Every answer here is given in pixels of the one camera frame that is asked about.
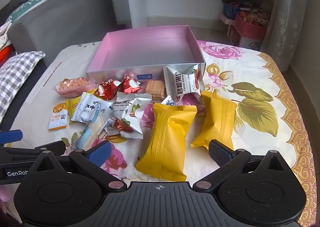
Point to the white and pink rack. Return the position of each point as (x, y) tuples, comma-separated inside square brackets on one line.
[(225, 18)]

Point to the clear wafer biscuit packet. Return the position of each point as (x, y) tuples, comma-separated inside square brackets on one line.
[(155, 89)]

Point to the red foil snack packet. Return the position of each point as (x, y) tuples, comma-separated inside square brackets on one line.
[(107, 89), (130, 86)]

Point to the grey checkered pillow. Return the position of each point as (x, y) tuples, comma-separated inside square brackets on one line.
[(17, 77)]

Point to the clear cake packet blue label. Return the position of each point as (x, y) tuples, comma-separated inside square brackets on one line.
[(92, 132)]

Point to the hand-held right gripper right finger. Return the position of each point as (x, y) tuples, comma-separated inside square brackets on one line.
[(220, 153)]

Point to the floral tablecloth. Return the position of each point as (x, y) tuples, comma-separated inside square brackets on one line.
[(250, 79)]

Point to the white and blue biscuit packet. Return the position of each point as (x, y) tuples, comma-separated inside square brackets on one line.
[(87, 109)]

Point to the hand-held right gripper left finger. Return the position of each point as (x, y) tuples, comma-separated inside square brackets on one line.
[(100, 153)]

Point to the large pink plastic basket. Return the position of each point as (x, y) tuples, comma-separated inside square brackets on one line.
[(250, 28)]

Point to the small yellow snack packet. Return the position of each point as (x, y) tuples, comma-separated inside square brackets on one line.
[(73, 115)]

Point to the small white pecan packet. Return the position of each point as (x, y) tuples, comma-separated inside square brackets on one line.
[(130, 117)]

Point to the white lace curtain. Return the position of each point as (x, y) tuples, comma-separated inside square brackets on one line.
[(285, 17)]

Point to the large yellow snack packet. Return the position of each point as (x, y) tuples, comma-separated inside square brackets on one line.
[(165, 142), (217, 119)]

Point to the small blue and white packet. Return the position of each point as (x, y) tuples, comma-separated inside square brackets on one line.
[(168, 102)]

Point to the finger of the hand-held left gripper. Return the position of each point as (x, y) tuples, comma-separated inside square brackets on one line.
[(30, 151), (11, 136)]

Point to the grey sofa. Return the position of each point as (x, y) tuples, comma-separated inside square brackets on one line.
[(75, 17)]

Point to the large white nut packet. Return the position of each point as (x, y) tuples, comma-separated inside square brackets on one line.
[(182, 84)]

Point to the patterned box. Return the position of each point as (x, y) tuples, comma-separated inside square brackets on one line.
[(234, 36)]

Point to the orange cloth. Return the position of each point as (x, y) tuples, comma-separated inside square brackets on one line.
[(5, 54)]

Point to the blue storage box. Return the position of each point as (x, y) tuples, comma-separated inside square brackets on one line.
[(230, 12)]

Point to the floral folded cloth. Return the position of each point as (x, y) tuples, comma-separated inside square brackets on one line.
[(3, 33)]

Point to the teal cushion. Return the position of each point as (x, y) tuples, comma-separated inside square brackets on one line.
[(32, 4)]

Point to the small orange and white packet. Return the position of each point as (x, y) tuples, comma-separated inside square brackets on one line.
[(58, 117)]

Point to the pink and silver cardboard box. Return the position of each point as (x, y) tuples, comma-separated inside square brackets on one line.
[(150, 47)]

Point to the clear pink nougat packet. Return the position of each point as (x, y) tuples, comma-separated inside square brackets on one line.
[(72, 86)]

